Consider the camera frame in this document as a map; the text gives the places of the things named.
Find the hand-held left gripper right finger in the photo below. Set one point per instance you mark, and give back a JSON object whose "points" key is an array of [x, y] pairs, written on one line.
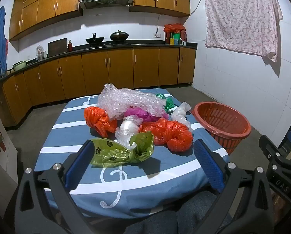
{"points": [[208, 165]]}

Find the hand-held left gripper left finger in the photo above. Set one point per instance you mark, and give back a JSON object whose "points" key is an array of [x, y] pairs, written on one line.
{"points": [[79, 163]]}

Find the green paw-print plastic bag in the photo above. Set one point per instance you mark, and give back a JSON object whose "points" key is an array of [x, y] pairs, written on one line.
{"points": [[111, 153]]}

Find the red plastic basket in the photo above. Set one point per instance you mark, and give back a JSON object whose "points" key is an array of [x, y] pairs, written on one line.
{"points": [[233, 141]]}

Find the large twisted orange plastic bag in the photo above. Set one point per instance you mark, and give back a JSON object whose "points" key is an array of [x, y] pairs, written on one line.
{"points": [[174, 136]]}

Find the small orange plastic bag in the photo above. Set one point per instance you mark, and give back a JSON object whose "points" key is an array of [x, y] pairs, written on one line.
{"points": [[99, 119]]}

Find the white knotted plastic bag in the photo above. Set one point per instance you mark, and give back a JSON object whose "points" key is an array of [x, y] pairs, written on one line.
{"points": [[179, 117]]}

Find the clear plastic bag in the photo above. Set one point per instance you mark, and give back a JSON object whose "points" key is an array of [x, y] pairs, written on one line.
{"points": [[128, 129]]}

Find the shiny green plastic wrapper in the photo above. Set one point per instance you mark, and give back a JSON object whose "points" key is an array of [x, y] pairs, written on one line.
{"points": [[169, 103]]}

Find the magenta plastic bag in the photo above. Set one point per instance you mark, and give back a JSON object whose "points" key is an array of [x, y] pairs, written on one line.
{"points": [[138, 113]]}

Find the clear bubble wrap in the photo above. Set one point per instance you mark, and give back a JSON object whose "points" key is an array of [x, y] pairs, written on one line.
{"points": [[126, 100]]}

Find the blue striped music-note tablecloth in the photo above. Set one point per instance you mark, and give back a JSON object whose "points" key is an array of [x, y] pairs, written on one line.
{"points": [[140, 182]]}

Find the wooden lower kitchen cabinets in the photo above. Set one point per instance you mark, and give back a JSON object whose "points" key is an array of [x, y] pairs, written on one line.
{"points": [[118, 68]]}

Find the green basin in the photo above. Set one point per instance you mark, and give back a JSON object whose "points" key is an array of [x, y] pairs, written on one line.
{"points": [[19, 66]]}

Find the clear bag with jars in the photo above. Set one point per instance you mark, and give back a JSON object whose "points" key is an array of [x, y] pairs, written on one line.
{"points": [[40, 53]]}

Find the red bottle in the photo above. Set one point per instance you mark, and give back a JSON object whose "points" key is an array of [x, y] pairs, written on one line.
{"points": [[70, 46]]}

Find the dark wooden cutting board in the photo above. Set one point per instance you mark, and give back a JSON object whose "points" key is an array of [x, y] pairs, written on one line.
{"points": [[57, 47]]}

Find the open black wok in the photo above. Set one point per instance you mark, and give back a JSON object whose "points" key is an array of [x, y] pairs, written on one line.
{"points": [[94, 40]]}

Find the pink floral hanging cloth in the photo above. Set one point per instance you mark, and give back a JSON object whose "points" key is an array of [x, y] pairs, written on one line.
{"points": [[240, 17]]}

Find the black wok with lid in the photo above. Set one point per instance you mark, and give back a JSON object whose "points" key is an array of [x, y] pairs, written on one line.
{"points": [[119, 36]]}

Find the black kitchen countertop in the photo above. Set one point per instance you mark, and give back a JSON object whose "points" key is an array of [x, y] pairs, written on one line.
{"points": [[148, 45]]}

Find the red bag with containers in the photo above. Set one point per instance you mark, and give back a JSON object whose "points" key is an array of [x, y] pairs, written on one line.
{"points": [[174, 28]]}

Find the long wooden upper cabinets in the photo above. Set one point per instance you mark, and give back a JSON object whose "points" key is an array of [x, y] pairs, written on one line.
{"points": [[45, 7]]}

